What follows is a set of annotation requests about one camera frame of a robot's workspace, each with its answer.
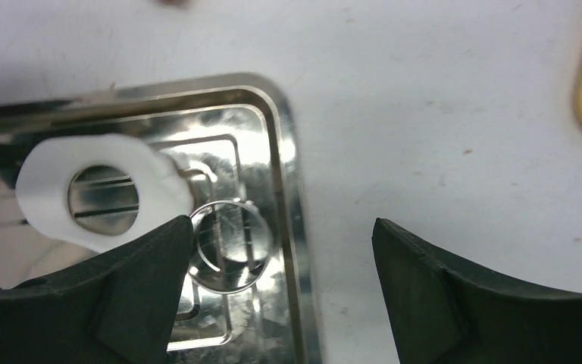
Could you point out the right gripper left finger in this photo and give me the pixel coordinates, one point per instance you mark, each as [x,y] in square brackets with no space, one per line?
[117,307]

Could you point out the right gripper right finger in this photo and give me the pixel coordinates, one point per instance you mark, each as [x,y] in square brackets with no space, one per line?
[444,308]

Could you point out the stainless steel tray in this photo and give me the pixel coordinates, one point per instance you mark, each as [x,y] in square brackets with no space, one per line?
[230,137]

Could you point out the round clear sticker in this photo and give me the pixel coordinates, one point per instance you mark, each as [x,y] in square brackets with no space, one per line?
[234,245]

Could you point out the white dough piece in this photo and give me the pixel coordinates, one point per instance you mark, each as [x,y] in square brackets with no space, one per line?
[44,178]

